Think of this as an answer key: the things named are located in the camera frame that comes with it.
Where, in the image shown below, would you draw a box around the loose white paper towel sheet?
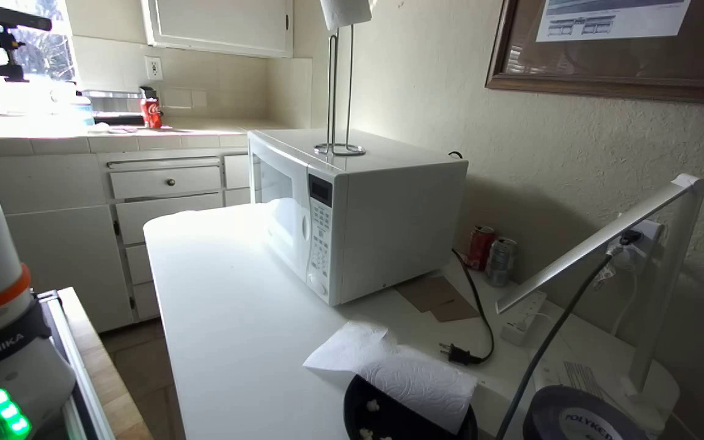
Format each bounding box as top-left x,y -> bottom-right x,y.
301,319 -> 482,434

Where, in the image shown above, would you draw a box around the grey tape roll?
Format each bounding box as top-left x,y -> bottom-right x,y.
521,383 -> 672,440

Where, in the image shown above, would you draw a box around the black microwave cord with plug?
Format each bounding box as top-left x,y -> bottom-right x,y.
437,246 -> 498,367

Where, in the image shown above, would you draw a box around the red bottle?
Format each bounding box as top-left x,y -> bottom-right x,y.
138,83 -> 165,132

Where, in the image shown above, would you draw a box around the red can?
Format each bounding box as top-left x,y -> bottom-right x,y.
463,226 -> 498,274

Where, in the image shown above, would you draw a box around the silver wire towel stand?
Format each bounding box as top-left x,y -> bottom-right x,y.
312,22 -> 368,158

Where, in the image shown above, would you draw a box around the silver can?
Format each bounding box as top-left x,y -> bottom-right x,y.
483,235 -> 521,289

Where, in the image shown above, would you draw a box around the brown cardboard piece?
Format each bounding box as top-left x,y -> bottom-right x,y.
391,271 -> 482,325

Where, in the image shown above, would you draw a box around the silver countertop appliance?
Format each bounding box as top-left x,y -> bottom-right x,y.
80,86 -> 147,127

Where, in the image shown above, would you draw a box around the black camera on stand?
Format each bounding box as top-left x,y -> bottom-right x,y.
0,0 -> 53,83

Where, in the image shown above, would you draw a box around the bright window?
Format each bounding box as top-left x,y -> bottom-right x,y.
0,0 -> 78,86

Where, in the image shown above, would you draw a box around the brown framed picture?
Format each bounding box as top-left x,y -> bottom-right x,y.
483,0 -> 704,106

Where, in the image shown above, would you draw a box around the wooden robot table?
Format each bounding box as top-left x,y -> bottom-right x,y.
36,282 -> 154,440

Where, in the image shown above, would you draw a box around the white kitchen cabinet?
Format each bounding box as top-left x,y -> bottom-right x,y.
138,0 -> 297,60
0,128 -> 254,335

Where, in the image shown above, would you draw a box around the long dark power cable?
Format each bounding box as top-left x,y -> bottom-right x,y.
494,229 -> 643,440

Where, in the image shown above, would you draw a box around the white microwave oven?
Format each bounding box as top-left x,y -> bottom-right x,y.
245,127 -> 471,307

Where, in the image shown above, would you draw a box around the white upper kitchen cabinet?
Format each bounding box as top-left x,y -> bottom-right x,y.
138,0 -> 297,60

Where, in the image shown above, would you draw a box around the white lower kitchen cabinet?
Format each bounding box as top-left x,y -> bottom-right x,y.
0,128 -> 254,335

